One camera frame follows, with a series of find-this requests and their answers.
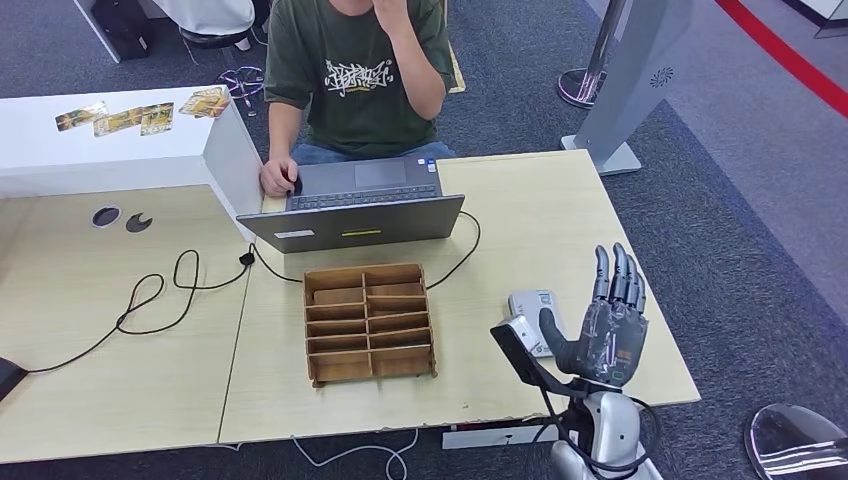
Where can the black mouse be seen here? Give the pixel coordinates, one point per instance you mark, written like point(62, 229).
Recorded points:
point(296, 187)

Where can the black crescent grommet cover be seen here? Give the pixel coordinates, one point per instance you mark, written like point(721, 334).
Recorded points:
point(136, 224)

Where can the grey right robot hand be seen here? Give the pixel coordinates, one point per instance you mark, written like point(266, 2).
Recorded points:
point(609, 344)

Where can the chair star base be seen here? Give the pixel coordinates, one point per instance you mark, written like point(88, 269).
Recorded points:
point(242, 84)

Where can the black stool seat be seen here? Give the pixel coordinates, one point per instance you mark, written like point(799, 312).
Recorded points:
point(212, 41)

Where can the chrome stanchion post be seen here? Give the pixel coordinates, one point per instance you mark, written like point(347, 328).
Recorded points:
point(583, 89)

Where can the person's right hand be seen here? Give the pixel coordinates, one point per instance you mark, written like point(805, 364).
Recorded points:
point(277, 177)

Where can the pale wrist camera black mount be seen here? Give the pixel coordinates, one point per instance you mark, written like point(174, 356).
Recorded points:
point(520, 334)

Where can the white grey card reader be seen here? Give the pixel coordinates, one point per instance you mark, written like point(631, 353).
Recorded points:
point(526, 306)

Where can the wooden compartment organizer box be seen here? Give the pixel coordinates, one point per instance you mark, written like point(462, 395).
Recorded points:
point(334, 368)

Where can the person's left forearm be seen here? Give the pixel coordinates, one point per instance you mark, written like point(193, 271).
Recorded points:
point(420, 73)

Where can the grey kiosk stand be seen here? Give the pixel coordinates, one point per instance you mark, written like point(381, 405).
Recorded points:
point(636, 79)

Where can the black device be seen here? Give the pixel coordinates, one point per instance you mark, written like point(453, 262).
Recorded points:
point(10, 378)

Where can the person's left hand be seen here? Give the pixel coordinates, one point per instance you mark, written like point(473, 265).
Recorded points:
point(394, 13)

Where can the grey laptop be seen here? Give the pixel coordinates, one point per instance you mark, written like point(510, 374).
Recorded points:
point(351, 228)

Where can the white counter block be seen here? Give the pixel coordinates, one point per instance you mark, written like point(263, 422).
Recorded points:
point(132, 159)

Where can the person's right forearm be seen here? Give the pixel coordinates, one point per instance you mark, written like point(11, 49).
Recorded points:
point(278, 129)

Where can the white display counter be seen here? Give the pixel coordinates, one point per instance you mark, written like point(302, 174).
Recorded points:
point(828, 10)

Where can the red barrier belt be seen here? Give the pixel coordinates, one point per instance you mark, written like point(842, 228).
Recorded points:
point(782, 56)

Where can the person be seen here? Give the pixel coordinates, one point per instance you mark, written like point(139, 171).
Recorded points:
point(358, 112)

